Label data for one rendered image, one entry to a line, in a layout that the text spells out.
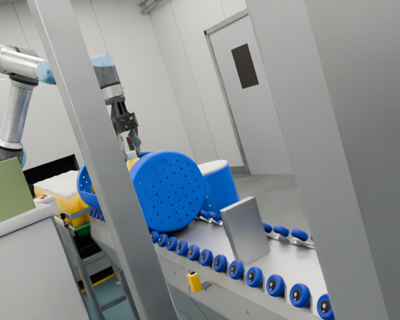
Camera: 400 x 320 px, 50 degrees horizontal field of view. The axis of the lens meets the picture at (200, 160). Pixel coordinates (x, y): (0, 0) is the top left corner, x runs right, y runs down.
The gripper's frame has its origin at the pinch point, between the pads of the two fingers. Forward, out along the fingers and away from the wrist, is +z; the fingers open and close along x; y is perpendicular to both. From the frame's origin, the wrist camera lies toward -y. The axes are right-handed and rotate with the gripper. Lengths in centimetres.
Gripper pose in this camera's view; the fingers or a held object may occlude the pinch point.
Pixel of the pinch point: (131, 153)
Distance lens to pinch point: 156.4
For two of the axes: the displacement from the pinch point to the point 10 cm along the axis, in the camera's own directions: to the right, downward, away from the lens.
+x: 8.4, -3.3, 4.4
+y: 4.6, -0.1, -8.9
